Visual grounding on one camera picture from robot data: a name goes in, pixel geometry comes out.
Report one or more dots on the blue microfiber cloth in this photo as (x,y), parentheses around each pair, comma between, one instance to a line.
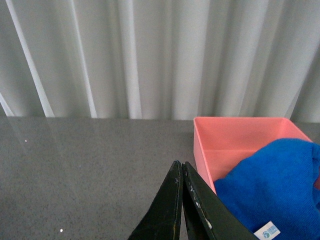
(273,194)

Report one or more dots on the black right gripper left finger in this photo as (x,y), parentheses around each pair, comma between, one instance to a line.
(162,221)

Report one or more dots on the white pleated curtain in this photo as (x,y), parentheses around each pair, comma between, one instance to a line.
(160,59)

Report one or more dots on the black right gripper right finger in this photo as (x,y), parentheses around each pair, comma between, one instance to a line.
(206,217)

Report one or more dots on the pink plastic bin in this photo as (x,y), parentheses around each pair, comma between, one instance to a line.
(220,143)

